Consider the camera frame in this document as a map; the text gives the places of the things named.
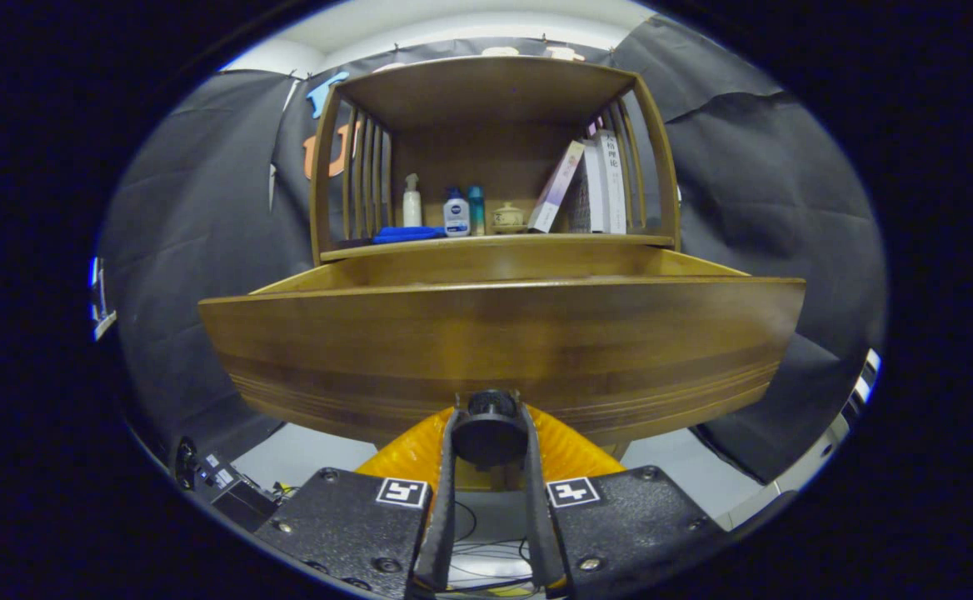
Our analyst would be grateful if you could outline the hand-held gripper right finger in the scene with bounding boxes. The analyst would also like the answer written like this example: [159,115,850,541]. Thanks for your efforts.
[520,404,725,599]

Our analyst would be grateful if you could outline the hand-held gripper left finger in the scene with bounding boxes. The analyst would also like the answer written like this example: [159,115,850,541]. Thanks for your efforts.
[255,407,462,599]

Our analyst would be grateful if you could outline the wooden drawer with black knob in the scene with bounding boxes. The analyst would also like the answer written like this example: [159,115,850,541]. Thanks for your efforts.
[197,247,807,469]

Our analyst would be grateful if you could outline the wooden countertop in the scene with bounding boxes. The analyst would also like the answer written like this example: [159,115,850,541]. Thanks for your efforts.
[320,232,676,261]

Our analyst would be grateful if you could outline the wooden cabinet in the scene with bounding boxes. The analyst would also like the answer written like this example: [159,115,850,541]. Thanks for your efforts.
[309,55,681,493]

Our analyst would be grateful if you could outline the black power box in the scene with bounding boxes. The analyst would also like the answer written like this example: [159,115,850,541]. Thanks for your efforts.
[174,437,281,534]

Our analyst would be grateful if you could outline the blue folded cloth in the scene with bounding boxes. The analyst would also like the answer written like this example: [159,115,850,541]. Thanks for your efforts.
[372,226,447,245]

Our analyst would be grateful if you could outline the white lotion bottle blue cap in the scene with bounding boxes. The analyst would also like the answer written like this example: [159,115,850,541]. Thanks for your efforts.
[443,187,472,238]

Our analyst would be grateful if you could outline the dark patterned book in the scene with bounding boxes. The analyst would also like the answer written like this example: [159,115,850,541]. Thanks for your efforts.
[568,167,592,233]

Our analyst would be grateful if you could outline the thin white book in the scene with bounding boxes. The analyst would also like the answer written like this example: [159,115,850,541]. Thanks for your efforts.
[583,140,606,233]

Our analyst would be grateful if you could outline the purple white book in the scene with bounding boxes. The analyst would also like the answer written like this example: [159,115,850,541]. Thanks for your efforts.
[528,140,586,233]

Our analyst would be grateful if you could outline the white book with printed spine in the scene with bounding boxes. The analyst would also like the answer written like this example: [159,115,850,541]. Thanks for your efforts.
[596,129,627,235]

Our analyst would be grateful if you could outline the white slotted panel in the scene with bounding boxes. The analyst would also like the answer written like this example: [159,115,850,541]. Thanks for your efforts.
[836,348,881,430]

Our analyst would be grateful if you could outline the black floor cables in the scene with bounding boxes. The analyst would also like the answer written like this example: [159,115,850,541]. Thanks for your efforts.
[449,500,537,594]

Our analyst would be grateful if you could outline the white frame piece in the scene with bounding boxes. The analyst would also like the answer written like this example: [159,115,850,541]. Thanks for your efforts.
[89,257,117,341]

